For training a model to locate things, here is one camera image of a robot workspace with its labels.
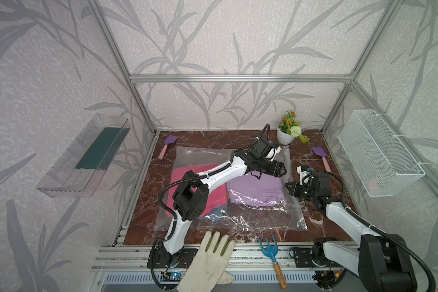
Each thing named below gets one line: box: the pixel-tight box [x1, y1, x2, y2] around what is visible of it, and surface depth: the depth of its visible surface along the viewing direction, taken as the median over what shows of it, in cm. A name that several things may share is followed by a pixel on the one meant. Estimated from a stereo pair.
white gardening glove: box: [175, 230, 237, 292], surface depth 73 cm
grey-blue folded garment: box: [199, 205, 229, 221], surface depth 82 cm
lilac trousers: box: [225, 170, 286, 207], surface depth 88 cm
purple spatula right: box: [311, 146, 332, 173], surface depth 110 cm
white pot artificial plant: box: [276, 110, 310, 145], surface depth 107 cm
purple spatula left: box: [157, 135, 179, 160], surface depth 113 cm
